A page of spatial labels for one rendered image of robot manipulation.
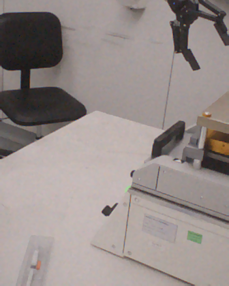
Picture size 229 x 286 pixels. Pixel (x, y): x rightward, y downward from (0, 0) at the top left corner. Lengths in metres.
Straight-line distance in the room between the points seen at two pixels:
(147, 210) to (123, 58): 1.84
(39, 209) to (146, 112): 1.63
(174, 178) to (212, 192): 0.08
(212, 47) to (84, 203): 1.48
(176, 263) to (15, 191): 0.50
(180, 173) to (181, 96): 1.74
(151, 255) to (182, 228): 0.11
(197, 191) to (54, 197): 0.47
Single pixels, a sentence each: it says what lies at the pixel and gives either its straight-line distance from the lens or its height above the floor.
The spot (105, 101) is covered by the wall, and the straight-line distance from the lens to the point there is 2.86.
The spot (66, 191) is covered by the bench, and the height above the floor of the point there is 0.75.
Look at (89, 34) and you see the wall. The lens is 2.82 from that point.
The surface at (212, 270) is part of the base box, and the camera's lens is 0.98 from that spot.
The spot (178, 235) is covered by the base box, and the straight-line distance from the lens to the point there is 0.97.
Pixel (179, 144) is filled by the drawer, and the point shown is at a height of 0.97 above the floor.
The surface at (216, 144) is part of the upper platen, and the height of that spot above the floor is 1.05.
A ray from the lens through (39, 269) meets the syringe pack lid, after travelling 0.99.
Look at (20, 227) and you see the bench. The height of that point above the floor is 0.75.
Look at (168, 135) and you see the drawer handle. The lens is 1.04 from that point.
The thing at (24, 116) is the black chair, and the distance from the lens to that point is 2.50.
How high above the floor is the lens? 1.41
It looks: 24 degrees down
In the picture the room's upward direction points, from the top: 6 degrees clockwise
